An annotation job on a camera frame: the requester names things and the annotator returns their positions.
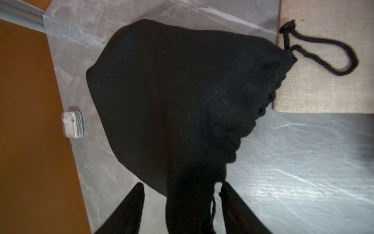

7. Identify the beige drawstring bag under pink dryer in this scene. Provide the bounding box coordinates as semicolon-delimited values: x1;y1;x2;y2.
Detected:
273;1;374;114

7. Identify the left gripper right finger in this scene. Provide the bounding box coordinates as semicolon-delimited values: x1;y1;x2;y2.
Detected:
219;181;271;234

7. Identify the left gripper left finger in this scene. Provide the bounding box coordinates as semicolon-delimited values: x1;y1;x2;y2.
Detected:
95;182;145;234

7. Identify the white earbuds case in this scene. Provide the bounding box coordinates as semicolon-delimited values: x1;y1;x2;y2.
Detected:
61;111;84;138

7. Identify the black cloth bag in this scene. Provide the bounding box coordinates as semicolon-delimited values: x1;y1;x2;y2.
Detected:
86;19;358;234

